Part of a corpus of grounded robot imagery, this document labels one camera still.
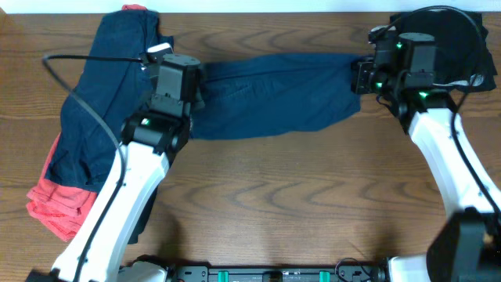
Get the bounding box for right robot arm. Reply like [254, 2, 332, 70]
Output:
[351, 27, 500, 281]

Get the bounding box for red garment in pile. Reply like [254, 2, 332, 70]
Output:
[27, 5, 149, 241]

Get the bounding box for navy shorts in pile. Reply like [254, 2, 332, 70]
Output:
[45, 9, 175, 244]

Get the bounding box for black folded clothes stack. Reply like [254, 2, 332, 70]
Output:
[390, 9, 497, 92]

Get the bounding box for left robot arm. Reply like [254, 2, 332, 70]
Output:
[27, 51, 200, 281]

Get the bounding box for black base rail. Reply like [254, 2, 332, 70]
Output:
[117, 254, 388, 282]

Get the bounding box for navy blue shorts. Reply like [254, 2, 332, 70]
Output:
[191, 53, 360, 140]

